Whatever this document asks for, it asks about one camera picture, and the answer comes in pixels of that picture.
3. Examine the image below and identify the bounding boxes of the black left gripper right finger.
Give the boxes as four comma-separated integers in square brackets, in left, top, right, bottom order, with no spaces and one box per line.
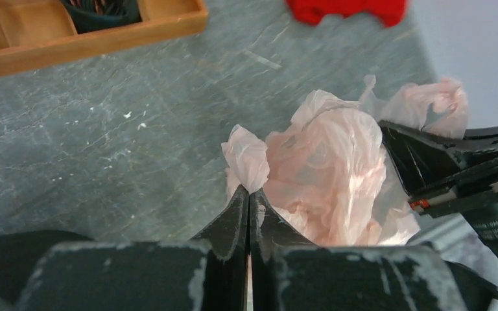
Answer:
[250,191,466,310]

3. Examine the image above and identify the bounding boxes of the red cloth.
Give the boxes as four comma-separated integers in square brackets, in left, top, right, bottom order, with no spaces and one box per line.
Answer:
[285,0,410,28]

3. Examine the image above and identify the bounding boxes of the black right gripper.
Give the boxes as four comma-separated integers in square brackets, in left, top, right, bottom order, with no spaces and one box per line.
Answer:
[379,121,498,258]

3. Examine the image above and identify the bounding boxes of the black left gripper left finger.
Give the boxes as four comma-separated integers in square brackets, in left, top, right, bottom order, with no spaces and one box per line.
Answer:
[17,187,249,310]

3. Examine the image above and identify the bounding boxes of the rolled black belt orange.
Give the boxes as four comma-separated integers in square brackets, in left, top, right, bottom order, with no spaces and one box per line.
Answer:
[60,0,141,34]

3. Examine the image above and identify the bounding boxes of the orange wooden compartment tray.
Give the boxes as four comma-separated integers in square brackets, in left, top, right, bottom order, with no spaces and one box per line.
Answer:
[0,1,208,76]

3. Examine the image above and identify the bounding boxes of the pink plastic trash bag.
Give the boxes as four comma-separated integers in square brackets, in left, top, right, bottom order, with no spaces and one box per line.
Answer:
[221,75,469,246]

